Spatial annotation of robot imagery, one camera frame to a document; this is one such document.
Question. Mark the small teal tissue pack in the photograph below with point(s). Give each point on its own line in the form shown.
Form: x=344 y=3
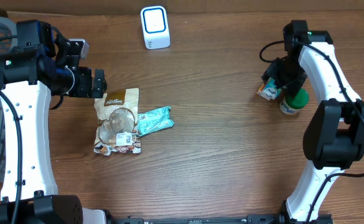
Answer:
x=269 y=90

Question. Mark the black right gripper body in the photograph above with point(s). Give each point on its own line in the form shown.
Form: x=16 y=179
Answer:
x=289 y=74

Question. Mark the brown white snack pouch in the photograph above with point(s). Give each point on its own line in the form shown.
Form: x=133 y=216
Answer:
x=117 y=131

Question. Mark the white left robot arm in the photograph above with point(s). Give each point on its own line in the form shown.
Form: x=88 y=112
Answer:
x=43 y=64

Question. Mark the white barcode scanner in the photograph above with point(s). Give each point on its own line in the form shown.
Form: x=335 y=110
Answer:
x=155 y=27

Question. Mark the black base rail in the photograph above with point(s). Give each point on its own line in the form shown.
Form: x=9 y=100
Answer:
x=200 y=221

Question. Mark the orange tissue pack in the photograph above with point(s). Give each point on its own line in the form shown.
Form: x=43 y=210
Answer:
x=259 y=92

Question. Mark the green lid jar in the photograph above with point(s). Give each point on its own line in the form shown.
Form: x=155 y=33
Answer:
x=292 y=104

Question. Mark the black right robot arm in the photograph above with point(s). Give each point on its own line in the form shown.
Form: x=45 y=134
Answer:
x=334 y=138

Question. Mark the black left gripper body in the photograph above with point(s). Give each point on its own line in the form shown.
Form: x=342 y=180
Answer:
x=85 y=81

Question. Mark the large teal wipes pack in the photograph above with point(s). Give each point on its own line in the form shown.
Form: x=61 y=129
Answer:
x=154 y=120

